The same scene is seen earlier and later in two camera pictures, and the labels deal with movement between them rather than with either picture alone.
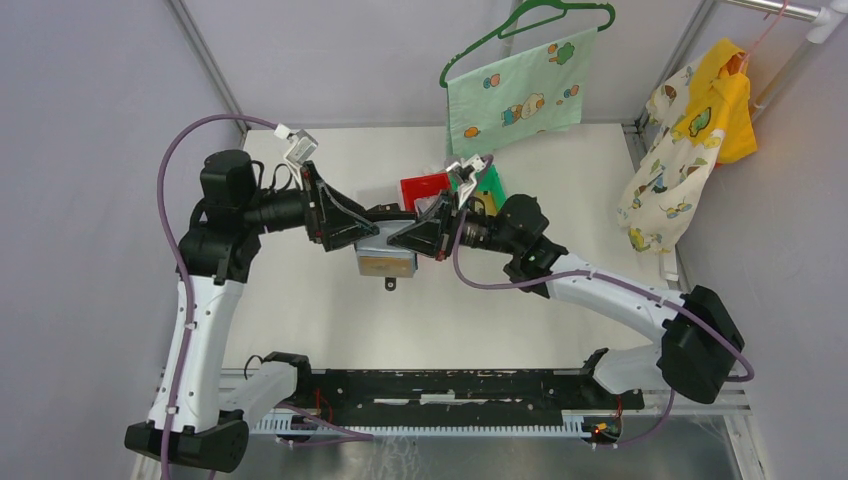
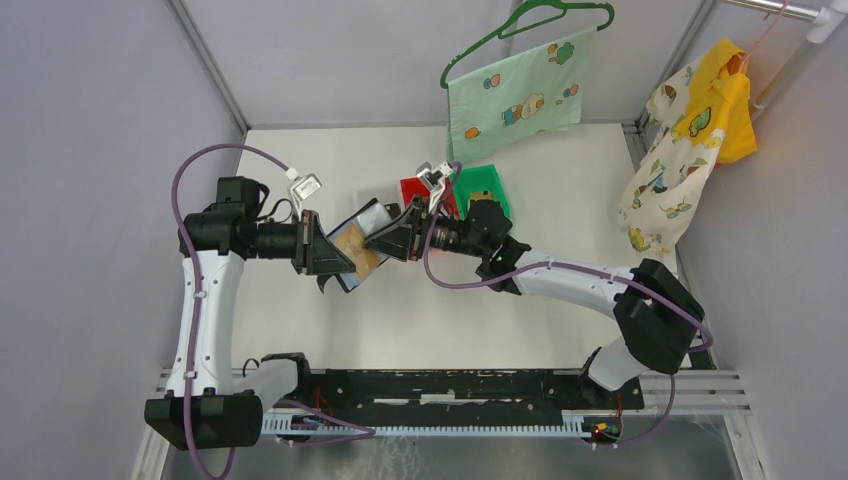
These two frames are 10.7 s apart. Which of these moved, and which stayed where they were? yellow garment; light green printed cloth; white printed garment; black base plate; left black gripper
Moved: left black gripper
Stayed: black base plate; yellow garment; white printed garment; light green printed cloth
